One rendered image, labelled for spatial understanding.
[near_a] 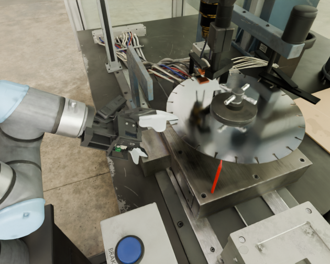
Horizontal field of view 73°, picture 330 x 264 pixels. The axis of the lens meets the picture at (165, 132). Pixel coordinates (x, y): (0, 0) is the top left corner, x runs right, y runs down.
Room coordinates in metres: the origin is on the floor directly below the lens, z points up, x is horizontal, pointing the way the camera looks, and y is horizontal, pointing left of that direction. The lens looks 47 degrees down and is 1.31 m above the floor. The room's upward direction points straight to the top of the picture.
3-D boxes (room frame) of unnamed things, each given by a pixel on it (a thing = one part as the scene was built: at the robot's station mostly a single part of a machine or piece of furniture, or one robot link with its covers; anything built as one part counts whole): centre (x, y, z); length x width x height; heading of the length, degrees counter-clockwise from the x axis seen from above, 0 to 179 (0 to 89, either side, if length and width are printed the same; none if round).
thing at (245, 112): (0.42, -0.17, 0.96); 0.11 x 0.11 x 0.03
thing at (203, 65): (0.60, -0.10, 0.95); 0.10 x 0.03 x 0.07; 20
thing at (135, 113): (0.37, 0.06, 0.97); 0.09 x 0.02 x 0.05; 101
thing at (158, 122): (0.36, 0.01, 0.96); 0.09 x 0.06 x 0.03; 101
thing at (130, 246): (0.11, 0.06, 0.90); 0.04 x 0.04 x 0.02
